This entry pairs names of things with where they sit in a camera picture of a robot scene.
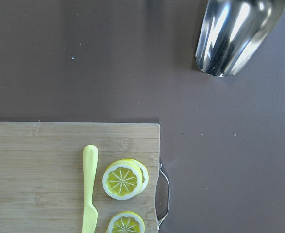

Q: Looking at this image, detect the yellow plastic knife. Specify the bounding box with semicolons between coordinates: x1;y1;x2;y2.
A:
82;145;98;233

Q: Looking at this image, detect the lemon slice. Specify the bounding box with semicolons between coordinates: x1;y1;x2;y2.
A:
106;211;145;233
102;158;149;200

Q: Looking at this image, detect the bamboo cutting board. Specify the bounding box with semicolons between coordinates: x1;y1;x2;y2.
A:
0;122;168;233

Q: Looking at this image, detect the metal scoop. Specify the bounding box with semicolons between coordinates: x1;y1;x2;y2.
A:
195;0;285;77

